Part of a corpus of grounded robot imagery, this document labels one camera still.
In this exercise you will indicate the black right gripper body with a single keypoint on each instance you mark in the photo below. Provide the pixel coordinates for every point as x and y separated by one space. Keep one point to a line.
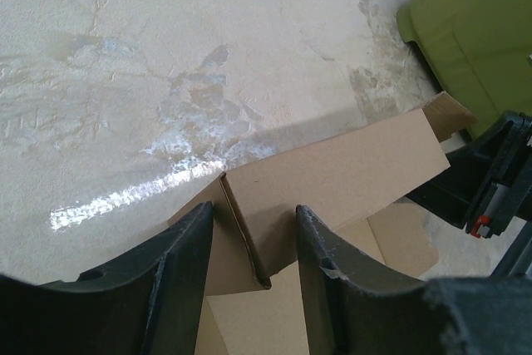
516 261

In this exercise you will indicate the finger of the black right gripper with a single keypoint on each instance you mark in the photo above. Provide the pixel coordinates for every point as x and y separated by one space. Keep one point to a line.
446 195
499 175

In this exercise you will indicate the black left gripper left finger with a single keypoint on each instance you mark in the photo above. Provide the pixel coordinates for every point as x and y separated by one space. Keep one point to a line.
146 301

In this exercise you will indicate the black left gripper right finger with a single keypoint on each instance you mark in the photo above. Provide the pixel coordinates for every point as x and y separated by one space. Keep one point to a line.
355 305

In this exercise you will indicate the brown cardboard box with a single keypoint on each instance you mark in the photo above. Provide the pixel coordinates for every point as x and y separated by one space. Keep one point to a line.
355 183

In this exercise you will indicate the olive green plastic bin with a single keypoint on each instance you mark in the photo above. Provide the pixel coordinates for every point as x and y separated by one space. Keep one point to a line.
478 50

